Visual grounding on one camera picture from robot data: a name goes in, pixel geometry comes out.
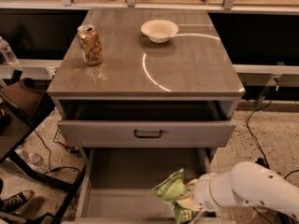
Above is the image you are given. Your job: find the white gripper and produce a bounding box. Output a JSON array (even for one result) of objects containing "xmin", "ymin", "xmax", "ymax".
[{"xmin": 177, "ymin": 172, "xmax": 233, "ymax": 212}]

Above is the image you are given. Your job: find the green jalapeno chip bag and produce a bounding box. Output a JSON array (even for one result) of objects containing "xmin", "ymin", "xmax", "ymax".
[{"xmin": 151, "ymin": 169, "xmax": 200, "ymax": 224}]

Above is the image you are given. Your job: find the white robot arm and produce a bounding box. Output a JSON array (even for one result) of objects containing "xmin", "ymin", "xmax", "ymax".
[{"xmin": 176, "ymin": 161, "xmax": 299, "ymax": 220}]

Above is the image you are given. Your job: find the grey open lower drawer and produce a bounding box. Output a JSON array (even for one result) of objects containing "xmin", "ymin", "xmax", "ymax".
[{"xmin": 62, "ymin": 147, "xmax": 210, "ymax": 224}]

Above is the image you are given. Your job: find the grey drawer cabinet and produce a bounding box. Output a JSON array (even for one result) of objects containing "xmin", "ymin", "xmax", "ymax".
[{"xmin": 46, "ymin": 8, "xmax": 246, "ymax": 165}]

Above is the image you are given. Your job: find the grey upper drawer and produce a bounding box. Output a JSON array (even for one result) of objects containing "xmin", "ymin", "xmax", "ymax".
[{"xmin": 58, "ymin": 120, "xmax": 235, "ymax": 148}]

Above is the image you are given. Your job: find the clear water bottle on floor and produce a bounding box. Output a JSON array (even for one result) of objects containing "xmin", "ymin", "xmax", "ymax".
[{"xmin": 29, "ymin": 152, "xmax": 48, "ymax": 174}]

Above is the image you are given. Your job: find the white bowl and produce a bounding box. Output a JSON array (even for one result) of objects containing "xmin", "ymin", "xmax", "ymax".
[{"xmin": 141, "ymin": 20, "xmax": 178, "ymax": 44}]

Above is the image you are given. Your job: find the black and white sneaker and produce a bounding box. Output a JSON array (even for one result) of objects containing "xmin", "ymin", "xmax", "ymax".
[{"xmin": 0, "ymin": 189, "xmax": 35, "ymax": 214}]

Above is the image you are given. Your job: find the gold soda can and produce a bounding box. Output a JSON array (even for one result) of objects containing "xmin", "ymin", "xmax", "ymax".
[{"xmin": 77, "ymin": 23, "xmax": 103, "ymax": 65}]

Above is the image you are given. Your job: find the brown padded chair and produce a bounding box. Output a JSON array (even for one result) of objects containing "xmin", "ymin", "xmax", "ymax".
[{"xmin": 0, "ymin": 77, "xmax": 54, "ymax": 127}]

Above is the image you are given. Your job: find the clear water bottle on shelf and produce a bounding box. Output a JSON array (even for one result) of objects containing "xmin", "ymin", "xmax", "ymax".
[{"xmin": 0, "ymin": 36, "xmax": 19, "ymax": 65}]

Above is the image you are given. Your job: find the black drawer handle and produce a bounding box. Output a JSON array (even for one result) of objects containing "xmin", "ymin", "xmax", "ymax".
[{"xmin": 134, "ymin": 130, "xmax": 163, "ymax": 139}]

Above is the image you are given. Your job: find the black cable on floor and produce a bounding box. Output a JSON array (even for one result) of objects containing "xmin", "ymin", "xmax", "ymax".
[{"xmin": 246, "ymin": 100, "xmax": 272, "ymax": 224}]

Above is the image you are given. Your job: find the black left floor cable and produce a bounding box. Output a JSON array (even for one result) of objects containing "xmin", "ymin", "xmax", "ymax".
[{"xmin": 33, "ymin": 129, "xmax": 82, "ymax": 175}]

